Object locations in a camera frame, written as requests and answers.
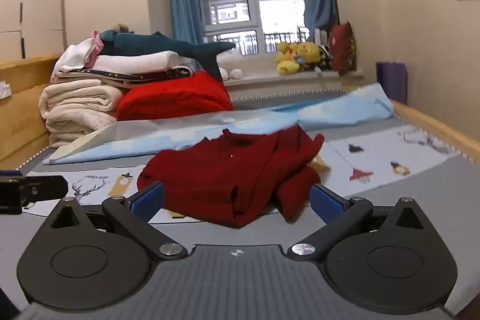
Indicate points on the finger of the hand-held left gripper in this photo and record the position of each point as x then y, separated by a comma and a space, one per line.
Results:
33, 187
11, 173

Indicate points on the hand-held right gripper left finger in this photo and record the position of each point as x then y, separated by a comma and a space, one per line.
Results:
148, 202

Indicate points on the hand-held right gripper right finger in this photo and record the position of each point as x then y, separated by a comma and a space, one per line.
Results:
328, 205

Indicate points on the dark red knitted sweater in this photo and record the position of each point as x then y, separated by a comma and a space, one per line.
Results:
225, 177

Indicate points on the deer print tablecloth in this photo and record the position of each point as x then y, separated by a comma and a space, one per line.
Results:
22, 117

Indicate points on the grey printed bed sheet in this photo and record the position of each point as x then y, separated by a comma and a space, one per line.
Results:
393, 162

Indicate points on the tissue box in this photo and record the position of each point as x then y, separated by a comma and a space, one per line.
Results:
5, 90

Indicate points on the light blue bed sheet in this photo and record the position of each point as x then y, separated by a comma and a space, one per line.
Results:
337, 110

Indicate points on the red knitted folded blanket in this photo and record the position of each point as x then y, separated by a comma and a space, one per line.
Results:
176, 98

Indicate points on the navy trimmed white quilt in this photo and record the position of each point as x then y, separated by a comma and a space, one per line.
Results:
112, 75

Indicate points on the white wardrobe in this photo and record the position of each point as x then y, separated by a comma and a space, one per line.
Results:
37, 42

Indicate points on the white and pink cloth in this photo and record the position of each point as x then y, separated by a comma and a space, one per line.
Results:
75, 54

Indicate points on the white folded pillow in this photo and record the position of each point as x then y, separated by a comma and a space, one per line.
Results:
142, 61

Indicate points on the purple rolled mat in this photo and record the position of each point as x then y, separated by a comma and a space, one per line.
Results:
392, 80

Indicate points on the white window sill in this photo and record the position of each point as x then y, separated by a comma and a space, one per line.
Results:
262, 78

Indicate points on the black white striped plush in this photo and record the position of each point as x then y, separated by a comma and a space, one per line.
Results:
326, 59

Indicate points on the yellow duck plush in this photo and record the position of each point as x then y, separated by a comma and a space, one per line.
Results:
287, 59

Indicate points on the white plush toy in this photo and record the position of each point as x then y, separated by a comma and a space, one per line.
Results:
230, 72

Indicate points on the yellow round plush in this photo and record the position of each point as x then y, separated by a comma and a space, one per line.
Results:
309, 52

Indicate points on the blue shark plush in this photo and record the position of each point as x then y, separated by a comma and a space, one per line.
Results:
150, 42

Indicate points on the dark red cushion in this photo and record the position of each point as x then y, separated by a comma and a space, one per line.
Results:
343, 46

